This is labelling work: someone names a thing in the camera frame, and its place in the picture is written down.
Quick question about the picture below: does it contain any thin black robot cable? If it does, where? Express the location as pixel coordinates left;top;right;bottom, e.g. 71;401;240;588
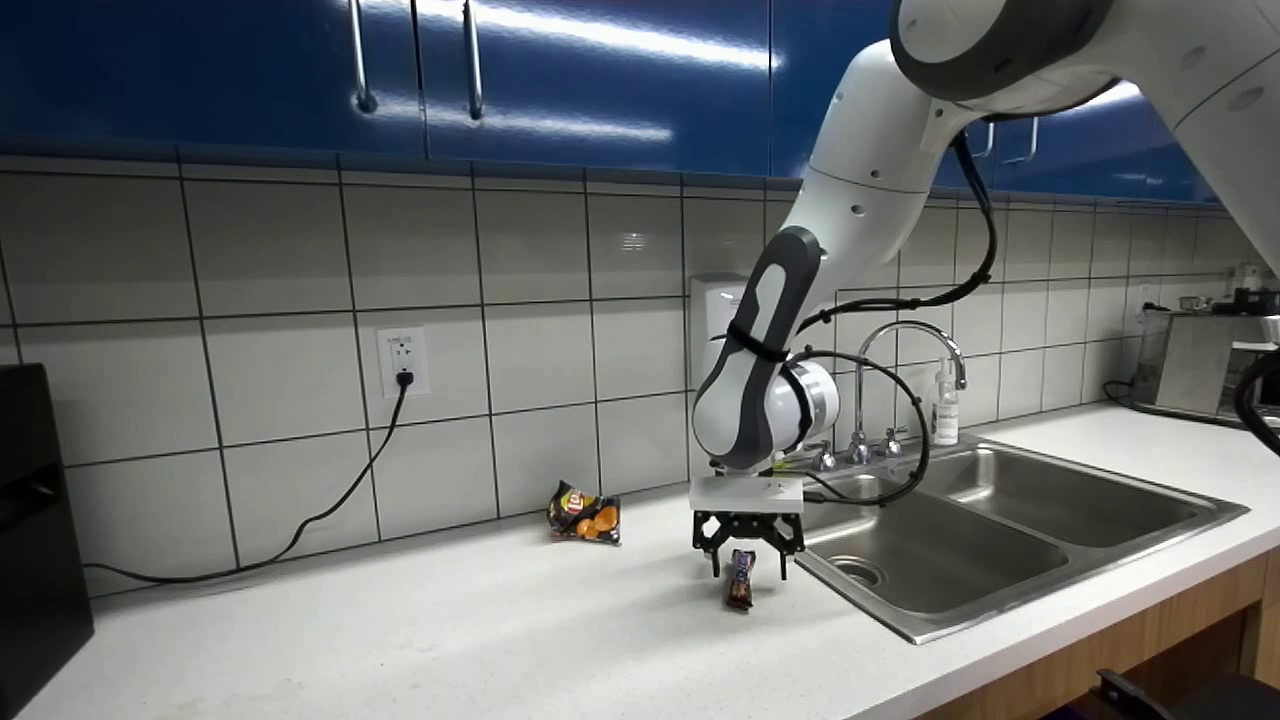
691;132;1006;514

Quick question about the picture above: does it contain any clear pump soap bottle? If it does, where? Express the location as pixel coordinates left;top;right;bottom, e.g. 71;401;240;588
928;365;970;452

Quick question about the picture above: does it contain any wooden base cabinet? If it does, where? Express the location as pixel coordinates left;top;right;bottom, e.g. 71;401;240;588
915;554;1280;720

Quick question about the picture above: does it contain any black chair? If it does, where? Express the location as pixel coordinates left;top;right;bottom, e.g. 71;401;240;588
1044;670;1280;720

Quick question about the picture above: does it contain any stainless steel double sink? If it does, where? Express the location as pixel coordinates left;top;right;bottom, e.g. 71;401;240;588
794;435;1251;648

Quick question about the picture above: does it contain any chrome gooseneck faucet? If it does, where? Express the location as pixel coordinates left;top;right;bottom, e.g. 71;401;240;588
852;316;972;466

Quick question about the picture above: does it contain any black orange Lay's chip bag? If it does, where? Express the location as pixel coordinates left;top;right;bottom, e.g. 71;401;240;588
543;480;623;548

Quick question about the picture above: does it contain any silver countertop appliance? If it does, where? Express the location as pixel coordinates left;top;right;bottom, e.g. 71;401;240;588
1147;283;1280;434

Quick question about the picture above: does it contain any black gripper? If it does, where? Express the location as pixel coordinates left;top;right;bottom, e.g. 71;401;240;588
691;514;810;588

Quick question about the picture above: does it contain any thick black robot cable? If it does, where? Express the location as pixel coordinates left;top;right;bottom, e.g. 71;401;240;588
1230;353;1280;460

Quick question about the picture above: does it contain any white wall soap dispenser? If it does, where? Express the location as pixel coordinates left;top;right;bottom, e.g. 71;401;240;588
690;272;749;391

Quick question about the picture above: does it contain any black power cord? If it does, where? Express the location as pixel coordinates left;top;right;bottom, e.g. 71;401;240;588
81;373;422;592

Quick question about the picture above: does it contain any black box appliance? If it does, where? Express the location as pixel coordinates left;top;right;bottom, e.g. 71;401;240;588
0;360;98;717

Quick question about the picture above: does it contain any white wall outlet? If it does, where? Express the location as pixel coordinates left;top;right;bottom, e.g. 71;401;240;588
376;324;432;391

